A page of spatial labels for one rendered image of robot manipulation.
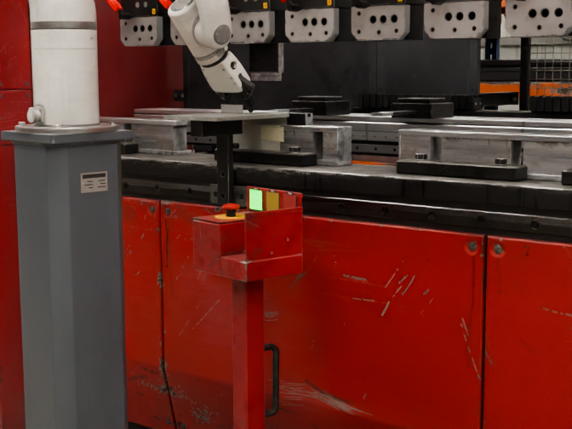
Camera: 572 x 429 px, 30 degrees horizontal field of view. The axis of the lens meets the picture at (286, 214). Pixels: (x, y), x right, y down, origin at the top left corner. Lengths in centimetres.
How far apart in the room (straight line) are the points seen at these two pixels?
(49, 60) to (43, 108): 9
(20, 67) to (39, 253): 136
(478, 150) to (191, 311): 90
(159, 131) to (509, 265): 118
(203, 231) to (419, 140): 53
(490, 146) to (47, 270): 99
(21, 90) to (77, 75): 133
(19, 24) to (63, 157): 139
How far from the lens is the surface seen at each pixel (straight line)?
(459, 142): 241
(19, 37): 330
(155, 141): 302
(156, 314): 292
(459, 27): 239
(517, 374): 228
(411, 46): 310
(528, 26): 231
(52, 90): 199
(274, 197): 242
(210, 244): 237
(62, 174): 195
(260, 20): 272
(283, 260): 234
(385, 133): 281
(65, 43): 198
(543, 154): 232
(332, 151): 260
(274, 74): 274
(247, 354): 241
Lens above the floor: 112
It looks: 8 degrees down
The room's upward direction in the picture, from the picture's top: straight up
